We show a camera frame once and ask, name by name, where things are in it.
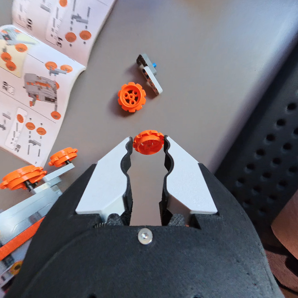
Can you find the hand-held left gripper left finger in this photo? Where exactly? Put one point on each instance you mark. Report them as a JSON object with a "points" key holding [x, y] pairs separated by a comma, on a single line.
{"points": [[104, 186]]}

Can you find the grey orange toy robot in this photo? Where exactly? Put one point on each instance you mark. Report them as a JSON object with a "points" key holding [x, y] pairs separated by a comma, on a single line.
{"points": [[28, 209]]}

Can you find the orange toothed wheel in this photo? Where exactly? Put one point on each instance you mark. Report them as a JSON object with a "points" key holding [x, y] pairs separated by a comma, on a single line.
{"points": [[131, 97], [149, 145]]}

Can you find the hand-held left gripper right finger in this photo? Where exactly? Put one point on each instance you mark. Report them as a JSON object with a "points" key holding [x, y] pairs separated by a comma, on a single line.
{"points": [[186, 186]]}

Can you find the open instruction booklet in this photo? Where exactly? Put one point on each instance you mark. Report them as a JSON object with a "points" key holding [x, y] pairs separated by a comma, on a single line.
{"points": [[42, 97]]}

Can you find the black perforated chair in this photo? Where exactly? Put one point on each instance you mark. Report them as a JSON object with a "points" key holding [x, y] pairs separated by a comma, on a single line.
{"points": [[267, 151]]}

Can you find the grey beam assembly blue pin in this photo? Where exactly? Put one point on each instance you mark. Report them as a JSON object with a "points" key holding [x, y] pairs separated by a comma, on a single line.
{"points": [[151, 79]]}

